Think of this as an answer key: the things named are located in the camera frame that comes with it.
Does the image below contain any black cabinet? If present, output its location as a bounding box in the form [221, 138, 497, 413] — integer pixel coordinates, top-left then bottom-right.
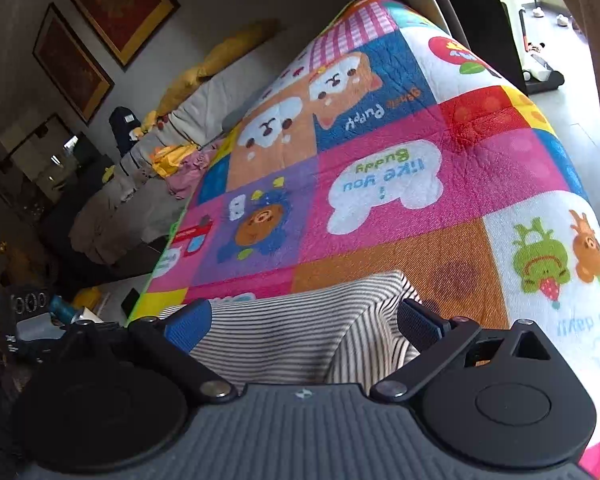
[0, 113, 116, 271]

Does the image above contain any small gold framed picture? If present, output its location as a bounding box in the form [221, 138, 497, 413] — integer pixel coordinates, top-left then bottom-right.
[32, 3, 116, 126]

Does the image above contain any dark navy bag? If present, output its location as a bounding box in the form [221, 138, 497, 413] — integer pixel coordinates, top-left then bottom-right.
[108, 106, 142, 158]

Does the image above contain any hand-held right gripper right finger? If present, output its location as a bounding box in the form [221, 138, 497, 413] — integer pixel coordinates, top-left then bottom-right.
[370, 299, 552, 403]

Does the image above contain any yellow and orange garment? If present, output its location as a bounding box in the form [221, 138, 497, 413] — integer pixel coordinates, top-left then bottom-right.
[149, 143, 201, 179]

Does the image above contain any yellow pillow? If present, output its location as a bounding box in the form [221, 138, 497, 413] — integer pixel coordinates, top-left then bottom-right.
[155, 18, 282, 117]

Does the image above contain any pink garment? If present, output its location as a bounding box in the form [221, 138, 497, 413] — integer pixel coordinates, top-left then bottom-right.
[167, 146, 227, 200]

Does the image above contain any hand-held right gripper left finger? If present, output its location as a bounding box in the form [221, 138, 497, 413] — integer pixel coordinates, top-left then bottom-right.
[60, 299, 239, 405]

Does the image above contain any large gold framed picture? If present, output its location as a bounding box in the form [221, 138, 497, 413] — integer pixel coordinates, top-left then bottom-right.
[59, 0, 181, 72]

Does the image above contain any colourful cartoon printed blanket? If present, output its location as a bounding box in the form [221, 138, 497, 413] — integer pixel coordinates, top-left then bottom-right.
[127, 0, 600, 480]

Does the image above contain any grey sofa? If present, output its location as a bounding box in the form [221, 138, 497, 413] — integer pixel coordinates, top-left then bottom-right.
[68, 30, 321, 267]

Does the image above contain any grey cloth pile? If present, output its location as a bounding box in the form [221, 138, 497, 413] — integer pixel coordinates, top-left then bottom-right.
[68, 170, 181, 267]

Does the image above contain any striped shirt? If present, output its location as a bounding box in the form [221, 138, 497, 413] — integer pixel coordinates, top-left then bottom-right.
[156, 270, 423, 394]

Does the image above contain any beige curtain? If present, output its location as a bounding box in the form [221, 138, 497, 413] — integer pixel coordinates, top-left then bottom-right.
[550, 0, 600, 145]

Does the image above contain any white treadmill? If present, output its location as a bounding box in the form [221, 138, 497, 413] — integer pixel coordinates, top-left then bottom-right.
[485, 0, 566, 96]

